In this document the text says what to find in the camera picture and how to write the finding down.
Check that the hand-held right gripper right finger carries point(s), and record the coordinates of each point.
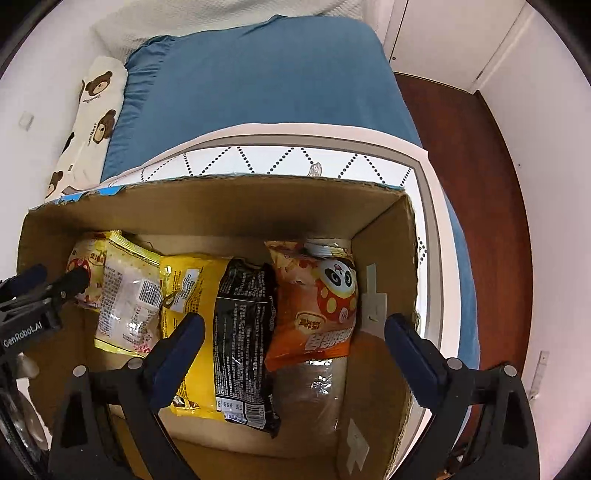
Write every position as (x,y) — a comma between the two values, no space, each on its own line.
(413,360)

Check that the white knitted blanket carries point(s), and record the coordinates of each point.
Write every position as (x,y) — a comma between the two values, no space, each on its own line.
(184,18)

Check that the white dotted pattern mat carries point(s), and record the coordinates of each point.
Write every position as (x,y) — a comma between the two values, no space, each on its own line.
(295,159)

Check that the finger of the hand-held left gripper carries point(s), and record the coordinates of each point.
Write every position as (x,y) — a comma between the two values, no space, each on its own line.
(69,282)
(30,277)

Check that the yellow panda snack bag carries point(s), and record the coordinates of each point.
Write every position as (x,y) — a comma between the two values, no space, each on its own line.
(87,267)

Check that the shiny foil snack packet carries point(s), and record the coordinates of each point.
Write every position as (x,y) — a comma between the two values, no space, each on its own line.
(330,249)

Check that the blue bed sheet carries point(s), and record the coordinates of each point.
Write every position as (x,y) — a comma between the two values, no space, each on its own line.
(258,78)

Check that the orange panda snack bag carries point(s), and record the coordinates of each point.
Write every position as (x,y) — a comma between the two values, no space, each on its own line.
(318,318)

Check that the white wardrobe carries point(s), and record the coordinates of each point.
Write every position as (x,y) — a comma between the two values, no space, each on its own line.
(443,37)

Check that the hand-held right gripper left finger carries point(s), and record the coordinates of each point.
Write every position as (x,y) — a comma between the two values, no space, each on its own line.
(180,355)

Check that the white wall socket plate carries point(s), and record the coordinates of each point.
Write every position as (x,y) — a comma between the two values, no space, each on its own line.
(26,119)

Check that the white and yellow snack packet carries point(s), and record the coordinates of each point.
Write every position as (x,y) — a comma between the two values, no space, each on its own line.
(124,295)

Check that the white wall strip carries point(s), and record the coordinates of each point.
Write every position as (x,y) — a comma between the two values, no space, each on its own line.
(539,374)

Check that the black noodle packet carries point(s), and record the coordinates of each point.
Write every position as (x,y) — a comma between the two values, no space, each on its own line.
(242,332)

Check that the bear print pillow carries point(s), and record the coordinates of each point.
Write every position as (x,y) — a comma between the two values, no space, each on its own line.
(94,110)

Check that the brown cardboard box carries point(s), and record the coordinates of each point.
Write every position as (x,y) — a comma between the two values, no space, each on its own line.
(258,212)

